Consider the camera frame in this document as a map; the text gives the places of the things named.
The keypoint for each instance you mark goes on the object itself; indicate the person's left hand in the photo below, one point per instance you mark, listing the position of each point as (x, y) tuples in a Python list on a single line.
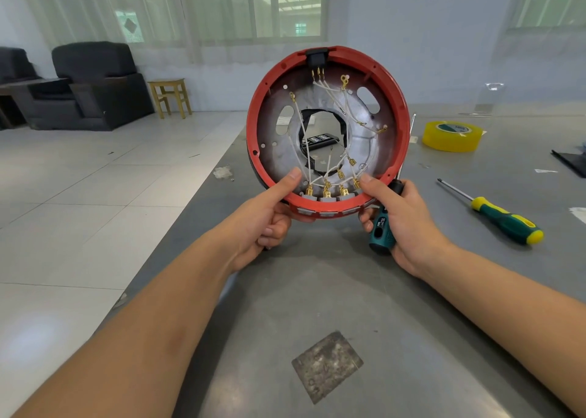
[(261, 225)]

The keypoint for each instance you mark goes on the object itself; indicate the person's right hand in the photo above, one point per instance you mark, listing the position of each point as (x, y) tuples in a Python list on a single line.
[(412, 230)]

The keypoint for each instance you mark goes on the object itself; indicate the red round appliance base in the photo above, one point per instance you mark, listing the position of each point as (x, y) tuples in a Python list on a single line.
[(265, 143)]

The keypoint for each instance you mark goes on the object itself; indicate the person's right forearm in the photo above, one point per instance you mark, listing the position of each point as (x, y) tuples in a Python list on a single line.
[(513, 312)]

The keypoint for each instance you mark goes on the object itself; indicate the person's left forearm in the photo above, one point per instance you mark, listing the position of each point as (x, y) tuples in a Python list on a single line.
[(128, 349)]

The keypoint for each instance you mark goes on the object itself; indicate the yellow tape roll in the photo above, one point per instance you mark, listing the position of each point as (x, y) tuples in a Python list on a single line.
[(435, 143)]

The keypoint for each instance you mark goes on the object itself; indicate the black remote control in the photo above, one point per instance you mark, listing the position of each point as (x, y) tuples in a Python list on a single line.
[(320, 140)]

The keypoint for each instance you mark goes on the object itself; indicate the narrow white tape strip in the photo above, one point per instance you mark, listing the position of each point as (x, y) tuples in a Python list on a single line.
[(579, 214)]

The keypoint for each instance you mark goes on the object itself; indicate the small wooden stool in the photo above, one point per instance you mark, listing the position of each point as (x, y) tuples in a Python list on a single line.
[(169, 84)]

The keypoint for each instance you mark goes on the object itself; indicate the black flat plate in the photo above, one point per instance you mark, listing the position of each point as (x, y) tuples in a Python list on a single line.
[(572, 161)]

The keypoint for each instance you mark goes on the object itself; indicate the black armchair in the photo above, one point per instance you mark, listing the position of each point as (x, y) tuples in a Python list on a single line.
[(101, 88)]

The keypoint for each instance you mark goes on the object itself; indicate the sheer white curtain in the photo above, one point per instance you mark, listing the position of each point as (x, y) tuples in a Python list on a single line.
[(549, 42), (64, 6)]

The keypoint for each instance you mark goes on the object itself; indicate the dark coffee table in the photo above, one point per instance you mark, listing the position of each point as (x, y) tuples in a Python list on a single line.
[(23, 85)]

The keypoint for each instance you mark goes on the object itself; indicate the black sofa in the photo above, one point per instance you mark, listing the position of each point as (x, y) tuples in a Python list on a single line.
[(14, 65)]

